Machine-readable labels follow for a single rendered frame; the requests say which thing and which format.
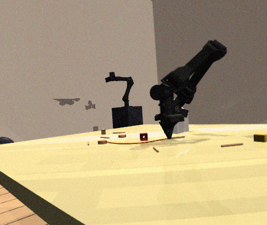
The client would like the small brown wooden block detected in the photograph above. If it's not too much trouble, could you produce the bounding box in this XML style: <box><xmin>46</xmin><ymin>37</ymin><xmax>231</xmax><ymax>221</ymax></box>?
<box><xmin>254</xmin><ymin>134</ymin><xmax>267</xmax><ymax>142</ymax></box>

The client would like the red block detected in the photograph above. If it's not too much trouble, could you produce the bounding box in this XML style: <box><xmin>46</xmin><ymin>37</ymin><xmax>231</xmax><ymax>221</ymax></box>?
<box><xmin>140</xmin><ymin>133</ymin><xmax>148</xmax><ymax>141</ymax></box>

